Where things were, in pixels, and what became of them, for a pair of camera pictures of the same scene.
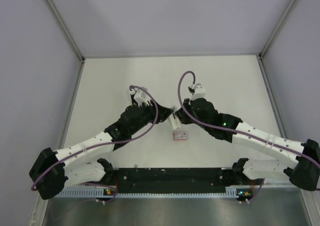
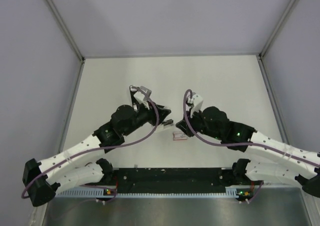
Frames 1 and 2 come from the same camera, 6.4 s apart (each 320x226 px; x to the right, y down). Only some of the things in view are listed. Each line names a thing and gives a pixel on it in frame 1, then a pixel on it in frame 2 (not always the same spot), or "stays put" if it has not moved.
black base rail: [173, 180] stays put
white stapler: [175, 121] -> [166, 125]
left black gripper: [164, 113] stays put
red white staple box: [181, 135] stays put
